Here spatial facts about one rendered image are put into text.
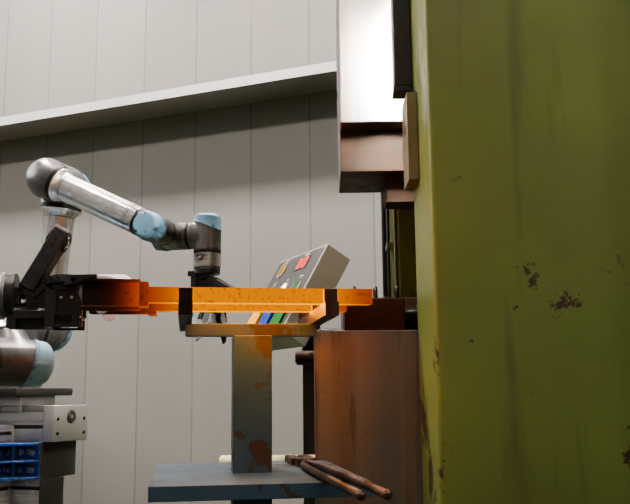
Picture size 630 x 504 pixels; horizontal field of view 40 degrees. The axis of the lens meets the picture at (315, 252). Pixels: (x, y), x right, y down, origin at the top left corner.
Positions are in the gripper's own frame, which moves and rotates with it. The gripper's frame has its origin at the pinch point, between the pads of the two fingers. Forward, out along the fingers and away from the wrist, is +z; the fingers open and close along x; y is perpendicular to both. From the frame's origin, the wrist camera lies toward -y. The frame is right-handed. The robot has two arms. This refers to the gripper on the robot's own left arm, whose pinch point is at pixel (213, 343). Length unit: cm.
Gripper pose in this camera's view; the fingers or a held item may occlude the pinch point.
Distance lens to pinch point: 232.9
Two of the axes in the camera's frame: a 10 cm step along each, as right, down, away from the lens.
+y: -9.2, 0.7, 3.8
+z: 0.1, 9.9, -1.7
